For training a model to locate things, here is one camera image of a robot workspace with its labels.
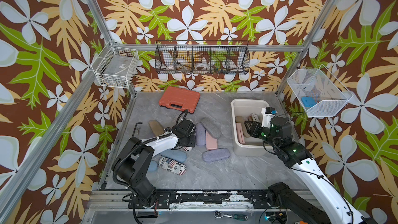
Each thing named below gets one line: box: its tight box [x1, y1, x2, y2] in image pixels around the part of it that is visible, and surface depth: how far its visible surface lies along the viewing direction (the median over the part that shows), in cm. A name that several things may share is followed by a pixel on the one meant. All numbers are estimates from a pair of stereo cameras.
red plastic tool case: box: [158, 86, 201, 114], surface depth 113 cm
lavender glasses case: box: [202, 147, 231, 162], surface depth 88 cm
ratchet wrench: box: [213, 210, 249, 221], surface depth 71 cm
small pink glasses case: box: [205, 130, 218, 150], surface depth 93 cm
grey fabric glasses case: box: [200, 117, 222, 139], surface depth 96 cm
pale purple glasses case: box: [195, 122, 207, 146], surface depth 96 cm
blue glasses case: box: [160, 148, 188, 163], surface depth 88 cm
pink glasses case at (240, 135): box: [235, 122, 246, 145], surface depth 86 cm
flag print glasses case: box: [158, 156, 188, 176], surface depth 84 cm
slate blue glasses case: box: [148, 159, 158, 172], surface depth 85 cm
